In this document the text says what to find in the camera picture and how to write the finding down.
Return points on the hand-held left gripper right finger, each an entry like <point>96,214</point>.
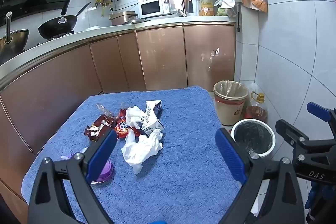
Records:
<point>231,155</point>

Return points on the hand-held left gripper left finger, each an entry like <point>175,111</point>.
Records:
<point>101,153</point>

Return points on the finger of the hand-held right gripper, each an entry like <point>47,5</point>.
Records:
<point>294,132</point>
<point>317,111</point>

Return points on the white waste bin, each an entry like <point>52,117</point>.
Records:
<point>252,134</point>

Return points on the purple plastic film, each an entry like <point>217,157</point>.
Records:
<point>68,156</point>

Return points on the red snack wrapper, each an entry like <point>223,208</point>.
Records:
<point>122,127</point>

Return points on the large white tissue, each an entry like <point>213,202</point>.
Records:
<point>141,150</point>

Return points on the clear plastic wrapper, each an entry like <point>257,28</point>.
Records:
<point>103,109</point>

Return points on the purple cup lid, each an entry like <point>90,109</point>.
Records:
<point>105,171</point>

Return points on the brown snack wrapper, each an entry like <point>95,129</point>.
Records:
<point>98,124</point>

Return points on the cooking oil bottle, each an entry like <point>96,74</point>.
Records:
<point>256,112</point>

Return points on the beige waste bin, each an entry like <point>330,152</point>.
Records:
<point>228,111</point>

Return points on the small crumpled white tissue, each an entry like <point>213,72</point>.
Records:
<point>132,115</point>

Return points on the blue terry towel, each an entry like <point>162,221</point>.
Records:
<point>183,121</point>

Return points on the black and white packet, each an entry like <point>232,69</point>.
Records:
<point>152,113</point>

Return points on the black power plug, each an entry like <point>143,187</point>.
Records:
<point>238,28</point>

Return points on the brown kitchen cabinet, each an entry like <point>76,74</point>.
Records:
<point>162,56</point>

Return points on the gas stove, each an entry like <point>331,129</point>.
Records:
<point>60,35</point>

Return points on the black wok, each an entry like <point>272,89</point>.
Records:
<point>57,27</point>

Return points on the brown cooking pot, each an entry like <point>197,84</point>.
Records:
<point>120,18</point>

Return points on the glass pot lid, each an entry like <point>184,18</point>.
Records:
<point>136,20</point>

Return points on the white plastic bag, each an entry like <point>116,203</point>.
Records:
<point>225,5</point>

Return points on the steel wok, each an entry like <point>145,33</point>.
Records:
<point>13,40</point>

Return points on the brass gas pipes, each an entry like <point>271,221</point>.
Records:
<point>103,5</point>

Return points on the yellow food packet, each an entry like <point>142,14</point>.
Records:
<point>207,8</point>

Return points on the white bottle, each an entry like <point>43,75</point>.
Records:
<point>198,7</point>

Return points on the white microwave oven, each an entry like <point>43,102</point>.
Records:
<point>151,7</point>

